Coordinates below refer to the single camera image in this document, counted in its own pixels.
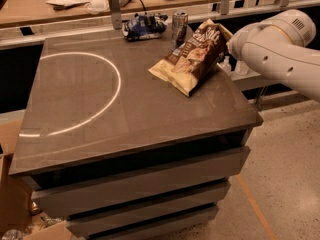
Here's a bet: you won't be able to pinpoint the bottom grey drawer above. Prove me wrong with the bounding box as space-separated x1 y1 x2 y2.
88 204 218 240

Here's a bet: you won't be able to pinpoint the clear bottle left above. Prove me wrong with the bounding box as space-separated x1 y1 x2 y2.
220 56 232 75

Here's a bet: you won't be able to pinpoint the blue crumpled chip bag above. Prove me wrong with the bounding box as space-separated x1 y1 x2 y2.
122 13 168 42

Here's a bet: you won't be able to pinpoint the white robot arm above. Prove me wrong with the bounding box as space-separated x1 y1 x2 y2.
229 9 320 101

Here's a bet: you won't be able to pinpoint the top grey drawer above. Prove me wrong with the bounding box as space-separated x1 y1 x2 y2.
32 146 250 217

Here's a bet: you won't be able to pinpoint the grey drawer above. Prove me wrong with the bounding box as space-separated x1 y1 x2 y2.
32 146 250 217
67 180 230 238
88 204 218 240

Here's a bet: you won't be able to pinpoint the silver redbull can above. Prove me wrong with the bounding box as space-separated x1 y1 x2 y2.
171 10 188 50

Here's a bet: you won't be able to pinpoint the brown chip bag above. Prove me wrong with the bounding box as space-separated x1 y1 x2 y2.
149 19 232 97

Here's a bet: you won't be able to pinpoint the cardboard box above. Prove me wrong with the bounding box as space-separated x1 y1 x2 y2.
0 120 72 240

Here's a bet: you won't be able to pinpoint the middle grey drawer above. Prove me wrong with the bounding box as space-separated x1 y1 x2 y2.
67 180 230 238

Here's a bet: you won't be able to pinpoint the metal post left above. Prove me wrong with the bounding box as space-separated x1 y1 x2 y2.
108 0 122 30

